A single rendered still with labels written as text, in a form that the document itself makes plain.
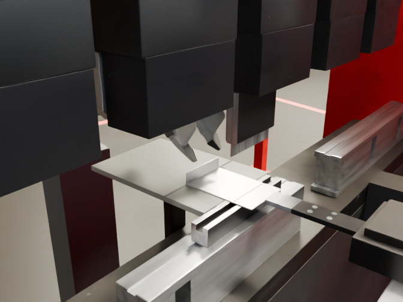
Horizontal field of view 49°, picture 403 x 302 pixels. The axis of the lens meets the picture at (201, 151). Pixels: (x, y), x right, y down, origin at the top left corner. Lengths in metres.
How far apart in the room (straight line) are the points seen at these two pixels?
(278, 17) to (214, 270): 0.35
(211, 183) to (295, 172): 0.39
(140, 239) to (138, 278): 1.82
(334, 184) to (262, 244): 0.31
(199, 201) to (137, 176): 0.14
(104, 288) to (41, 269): 1.59
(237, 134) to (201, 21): 0.20
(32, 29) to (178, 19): 0.15
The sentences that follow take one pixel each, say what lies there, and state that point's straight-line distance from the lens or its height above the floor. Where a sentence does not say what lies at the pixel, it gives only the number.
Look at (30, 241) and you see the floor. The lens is 2.54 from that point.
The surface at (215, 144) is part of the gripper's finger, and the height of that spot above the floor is 1.05.
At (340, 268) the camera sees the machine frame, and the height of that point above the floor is 0.71.
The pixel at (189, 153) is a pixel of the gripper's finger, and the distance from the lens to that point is 0.71.
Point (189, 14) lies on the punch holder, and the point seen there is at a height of 1.29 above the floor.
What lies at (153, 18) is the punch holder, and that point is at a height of 1.29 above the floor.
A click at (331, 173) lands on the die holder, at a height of 0.92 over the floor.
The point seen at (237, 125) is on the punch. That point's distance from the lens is 0.61.
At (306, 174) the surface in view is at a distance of 1.09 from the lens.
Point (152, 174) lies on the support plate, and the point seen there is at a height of 1.00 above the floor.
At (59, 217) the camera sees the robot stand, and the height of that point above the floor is 0.55.
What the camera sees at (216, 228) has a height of 0.99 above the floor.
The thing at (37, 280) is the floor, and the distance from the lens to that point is 2.25.
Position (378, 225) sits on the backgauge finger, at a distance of 0.60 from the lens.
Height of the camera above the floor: 1.33
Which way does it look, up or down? 23 degrees down
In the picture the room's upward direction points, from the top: straight up
